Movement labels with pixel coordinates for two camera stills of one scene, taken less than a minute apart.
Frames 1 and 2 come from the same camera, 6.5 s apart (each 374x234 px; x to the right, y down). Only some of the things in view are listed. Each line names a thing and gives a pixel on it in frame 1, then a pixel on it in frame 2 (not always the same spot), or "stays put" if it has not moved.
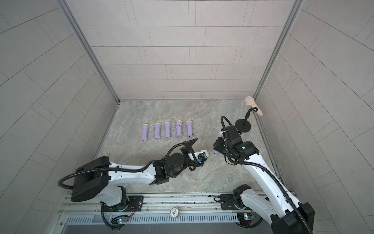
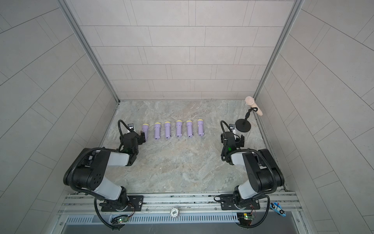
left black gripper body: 184,160 → 140,141
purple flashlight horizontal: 157,130 stays put
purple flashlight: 145,132 stays put
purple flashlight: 221,135 → 200,126
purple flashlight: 167,129 stays put
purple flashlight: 190,128 stays put
